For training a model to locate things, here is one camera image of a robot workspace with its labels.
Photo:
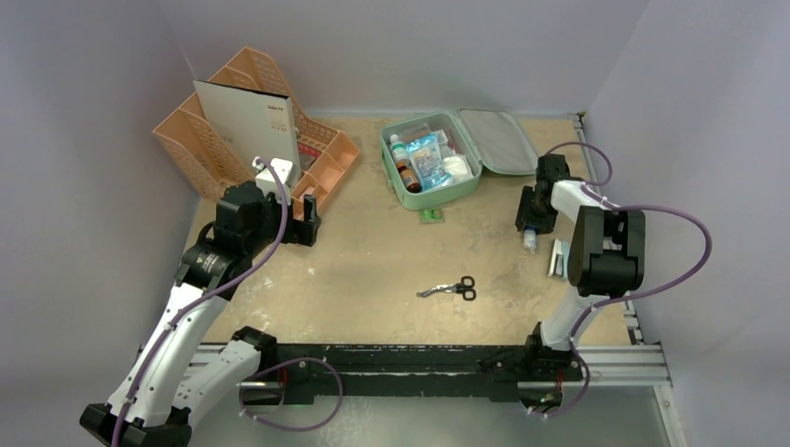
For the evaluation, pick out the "black handled scissors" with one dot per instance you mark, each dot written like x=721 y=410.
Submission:
x=465 y=287

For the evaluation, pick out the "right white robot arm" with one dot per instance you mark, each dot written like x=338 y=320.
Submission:
x=606 y=256

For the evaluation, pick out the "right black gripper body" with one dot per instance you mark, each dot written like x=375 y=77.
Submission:
x=532 y=216

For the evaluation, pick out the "white gauze bag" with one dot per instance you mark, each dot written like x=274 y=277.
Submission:
x=458 y=169

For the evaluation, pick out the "white booklet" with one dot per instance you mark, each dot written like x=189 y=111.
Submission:
x=252 y=122

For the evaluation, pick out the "green pill pack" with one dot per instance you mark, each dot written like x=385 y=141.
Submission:
x=431 y=216

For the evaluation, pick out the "blue gauze packet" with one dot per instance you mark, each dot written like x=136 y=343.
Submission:
x=426 y=159

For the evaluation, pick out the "small white bottle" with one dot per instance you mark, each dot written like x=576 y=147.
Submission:
x=398 y=151

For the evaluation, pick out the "blue capped white bottle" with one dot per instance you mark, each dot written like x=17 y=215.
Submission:
x=530 y=240

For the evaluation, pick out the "brown medicine bottle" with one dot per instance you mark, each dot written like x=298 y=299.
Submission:
x=409 y=178

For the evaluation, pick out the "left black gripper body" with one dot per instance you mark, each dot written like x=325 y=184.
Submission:
x=295 y=231

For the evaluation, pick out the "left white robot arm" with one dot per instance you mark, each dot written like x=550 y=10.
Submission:
x=156 y=404

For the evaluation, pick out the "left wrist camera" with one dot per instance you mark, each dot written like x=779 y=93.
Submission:
x=274 y=176

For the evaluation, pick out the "clear bag of pads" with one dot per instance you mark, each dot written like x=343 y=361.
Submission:
x=447 y=147

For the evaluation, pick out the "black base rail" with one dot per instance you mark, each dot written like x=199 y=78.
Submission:
x=499 y=373

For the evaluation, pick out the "mint green open case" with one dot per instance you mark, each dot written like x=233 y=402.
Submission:
x=489 y=139

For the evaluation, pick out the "peach plastic file organizer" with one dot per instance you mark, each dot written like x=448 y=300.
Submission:
x=327 y=156

